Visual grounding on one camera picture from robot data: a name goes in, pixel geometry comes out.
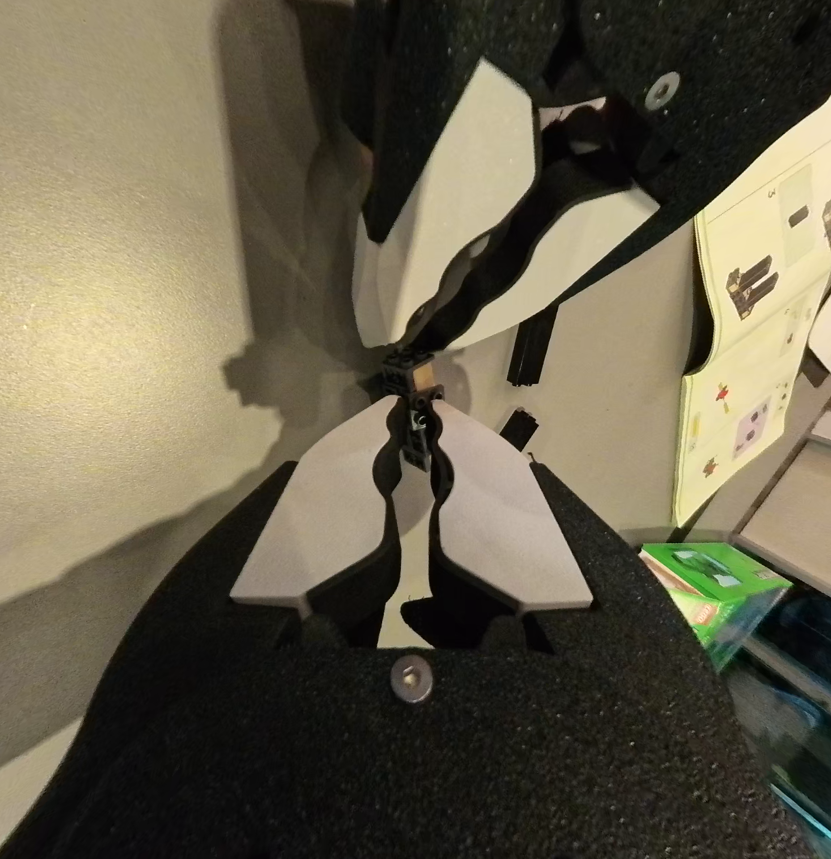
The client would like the blue storage bin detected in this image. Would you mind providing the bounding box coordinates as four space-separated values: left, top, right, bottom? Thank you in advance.
744 591 831 859

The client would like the long black brick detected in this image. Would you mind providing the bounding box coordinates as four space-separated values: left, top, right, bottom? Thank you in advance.
498 406 541 452
507 305 559 389

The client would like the grey and yellow brick assembly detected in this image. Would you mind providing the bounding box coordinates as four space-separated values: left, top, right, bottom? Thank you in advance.
380 345 451 475

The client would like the grey desk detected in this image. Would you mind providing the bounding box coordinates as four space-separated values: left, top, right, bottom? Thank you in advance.
0 0 815 773

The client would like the green cardboard toy box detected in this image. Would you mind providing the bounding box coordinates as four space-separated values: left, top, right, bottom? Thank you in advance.
639 541 794 675

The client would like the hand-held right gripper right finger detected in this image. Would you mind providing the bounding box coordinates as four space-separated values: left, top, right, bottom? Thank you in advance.
429 399 595 614

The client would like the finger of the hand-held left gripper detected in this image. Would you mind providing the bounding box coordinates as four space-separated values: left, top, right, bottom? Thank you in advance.
351 57 542 350
414 180 662 353

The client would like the open instruction booklet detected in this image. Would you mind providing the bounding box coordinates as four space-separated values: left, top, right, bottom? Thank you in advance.
672 86 831 531

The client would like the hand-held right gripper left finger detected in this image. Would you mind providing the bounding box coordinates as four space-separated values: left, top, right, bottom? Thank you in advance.
229 395 404 613

